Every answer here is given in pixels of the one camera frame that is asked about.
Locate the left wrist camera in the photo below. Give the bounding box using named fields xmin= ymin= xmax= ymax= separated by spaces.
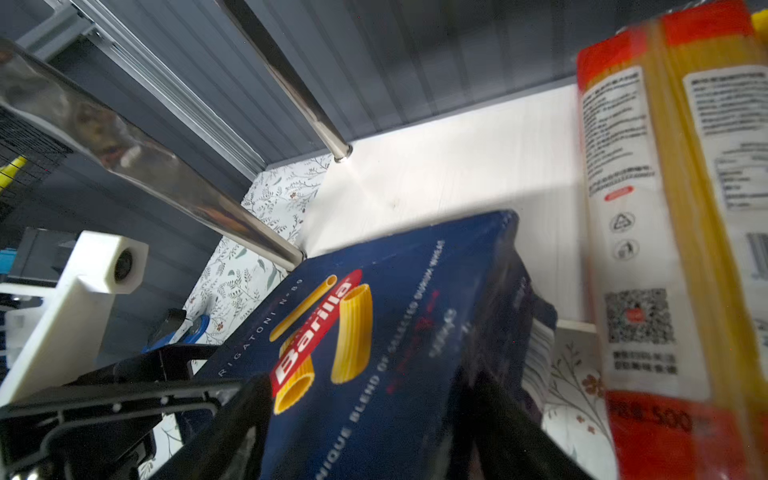
xmin=1 ymin=231 xmax=149 ymax=406

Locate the black wire mesh basket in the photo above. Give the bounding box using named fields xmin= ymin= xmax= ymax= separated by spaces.
xmin=1 ymin=109 xmax=73 ymax=221

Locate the blue stapler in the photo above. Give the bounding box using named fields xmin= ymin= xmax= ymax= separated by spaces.
xmin=141 ymin=308 xmax=210 ymax=353

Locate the yellow green marker pen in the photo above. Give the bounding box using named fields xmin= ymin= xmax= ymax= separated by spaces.
xmin=0 ymin=156 xmax=27 ymax=190

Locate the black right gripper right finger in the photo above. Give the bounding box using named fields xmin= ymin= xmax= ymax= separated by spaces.
xmin=471 ymin=372 xmax=590 ymax=479

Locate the blue Barilla rigatoni box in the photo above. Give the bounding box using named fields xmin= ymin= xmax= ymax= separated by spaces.
xmin=197 ymin=210 xmax=557 ymax=479

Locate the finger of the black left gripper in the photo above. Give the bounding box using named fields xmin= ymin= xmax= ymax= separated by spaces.
xmin=1 ymin=344 xmax=243 ymax=479

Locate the red spaghetti bag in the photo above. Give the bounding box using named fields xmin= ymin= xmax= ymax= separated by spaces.
xmin=577 ymin=1 xmax=767 ymax=479

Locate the white two-tier shelf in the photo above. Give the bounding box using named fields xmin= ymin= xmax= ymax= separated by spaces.
xmin=0 ymin=0 xmax=601 ymax=337

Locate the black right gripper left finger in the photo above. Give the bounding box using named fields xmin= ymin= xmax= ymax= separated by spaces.
xmin=152 ymin=375 xmax=273 ymax=479

